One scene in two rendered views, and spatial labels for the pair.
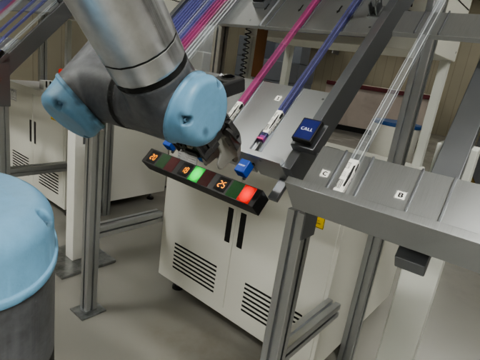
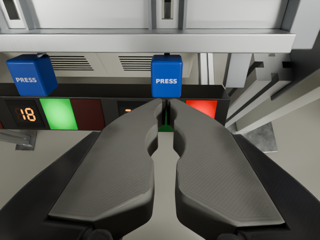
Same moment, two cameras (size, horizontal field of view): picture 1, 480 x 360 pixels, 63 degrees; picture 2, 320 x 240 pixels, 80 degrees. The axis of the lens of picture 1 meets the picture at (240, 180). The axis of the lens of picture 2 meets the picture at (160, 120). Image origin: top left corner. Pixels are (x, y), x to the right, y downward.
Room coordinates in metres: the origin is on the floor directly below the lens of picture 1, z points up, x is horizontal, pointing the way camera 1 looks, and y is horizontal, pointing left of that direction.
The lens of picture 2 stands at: (0.70, 0.04, 0.84)
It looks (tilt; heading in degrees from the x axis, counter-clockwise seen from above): 75 degrees down; 329
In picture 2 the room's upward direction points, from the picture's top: 6 degrees counter-clockwise
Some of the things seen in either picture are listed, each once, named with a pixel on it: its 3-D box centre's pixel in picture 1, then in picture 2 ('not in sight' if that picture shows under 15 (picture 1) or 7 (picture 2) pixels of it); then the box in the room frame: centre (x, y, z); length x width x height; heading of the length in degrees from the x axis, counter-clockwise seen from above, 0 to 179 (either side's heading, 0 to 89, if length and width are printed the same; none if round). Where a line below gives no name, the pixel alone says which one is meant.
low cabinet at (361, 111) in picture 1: (380, 109); not in sight; (8.10, -2.58, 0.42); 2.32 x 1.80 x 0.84; 156
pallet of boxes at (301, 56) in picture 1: (274, 84); not in sight; (6.62, -0.33, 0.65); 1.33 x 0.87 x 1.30; 156
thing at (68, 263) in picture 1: (77, 171); not in sight; (1.50, 0.65, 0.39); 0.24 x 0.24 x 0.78; 52
